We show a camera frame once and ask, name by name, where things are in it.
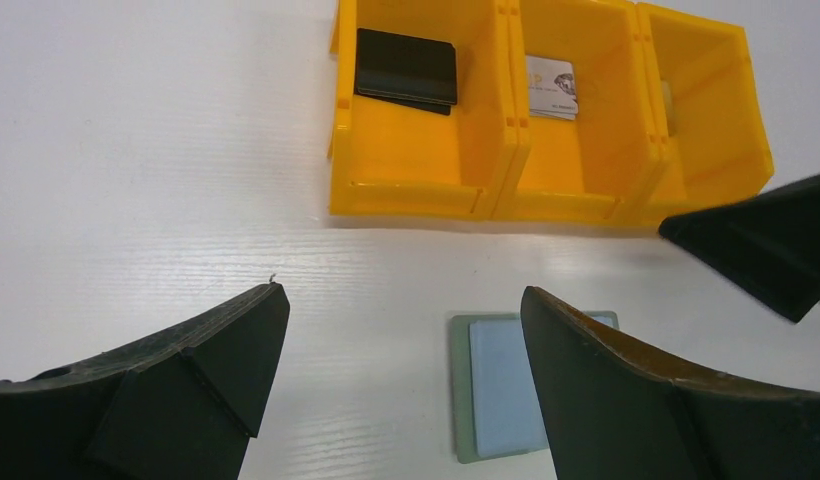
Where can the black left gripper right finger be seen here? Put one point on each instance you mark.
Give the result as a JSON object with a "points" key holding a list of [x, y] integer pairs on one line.
{"points": [[615, 407]]}

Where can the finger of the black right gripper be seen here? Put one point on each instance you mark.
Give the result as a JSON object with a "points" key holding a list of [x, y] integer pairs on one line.
{"points": [[767, 245]]}

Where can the green card holder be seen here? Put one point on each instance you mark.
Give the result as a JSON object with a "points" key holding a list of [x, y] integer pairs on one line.
{"points": [[495, 409]]}

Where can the silver VIP card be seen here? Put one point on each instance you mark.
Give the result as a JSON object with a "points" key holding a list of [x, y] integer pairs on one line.
{"points": [[551, 88]]}

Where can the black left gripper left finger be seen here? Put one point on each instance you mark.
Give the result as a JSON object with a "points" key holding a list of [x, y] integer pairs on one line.
{"points": [[182, 403]]}

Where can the yellow three-compartment bin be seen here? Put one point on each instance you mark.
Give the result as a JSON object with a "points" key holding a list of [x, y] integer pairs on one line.
{"points": [[490, 159]]}

